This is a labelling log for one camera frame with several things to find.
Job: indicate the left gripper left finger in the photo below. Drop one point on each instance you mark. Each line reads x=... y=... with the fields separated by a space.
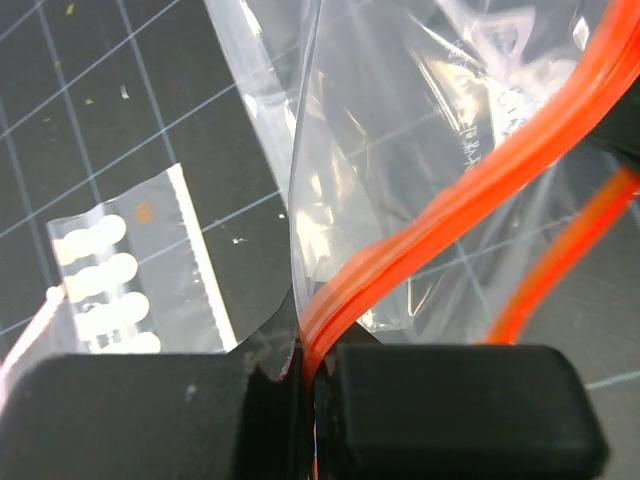
x=239 y=415

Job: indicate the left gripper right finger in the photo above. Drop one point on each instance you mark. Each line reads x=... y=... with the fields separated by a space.
x=446 y=411

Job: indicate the clear zip bag red zipper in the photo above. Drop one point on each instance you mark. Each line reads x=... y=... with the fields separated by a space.
x=441 y=164

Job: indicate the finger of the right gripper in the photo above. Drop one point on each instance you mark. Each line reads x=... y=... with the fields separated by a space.
x=619 y=131

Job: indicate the black grid cutting mat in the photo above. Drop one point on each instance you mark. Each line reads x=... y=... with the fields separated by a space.
x=98 y=96

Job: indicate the bag of white discs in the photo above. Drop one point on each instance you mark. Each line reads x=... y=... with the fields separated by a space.
x=137 y=274

